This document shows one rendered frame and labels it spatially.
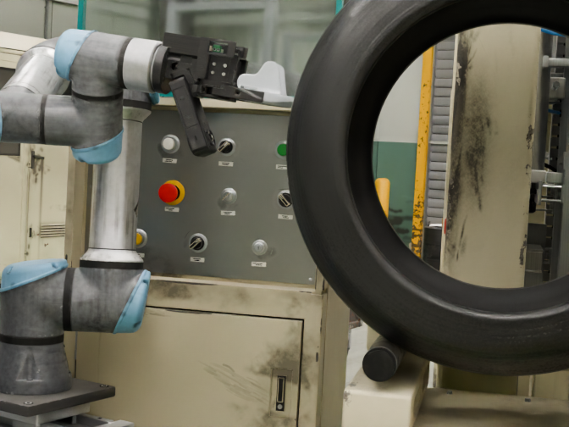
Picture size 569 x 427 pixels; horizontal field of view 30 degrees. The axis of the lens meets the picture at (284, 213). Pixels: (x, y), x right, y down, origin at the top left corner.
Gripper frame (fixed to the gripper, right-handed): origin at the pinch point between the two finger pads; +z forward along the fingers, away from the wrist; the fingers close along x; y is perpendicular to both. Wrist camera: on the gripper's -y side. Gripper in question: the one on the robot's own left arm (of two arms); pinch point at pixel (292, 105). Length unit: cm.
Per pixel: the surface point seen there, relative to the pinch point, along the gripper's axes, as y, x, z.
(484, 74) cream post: 10.8, 26.2, 24.3
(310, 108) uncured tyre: -0.5, -11.2, 4.8
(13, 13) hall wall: 81, 895, -506
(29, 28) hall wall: 70, 917, -496
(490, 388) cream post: -38, 27, 34
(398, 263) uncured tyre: -20.4, 15.6, 17.1
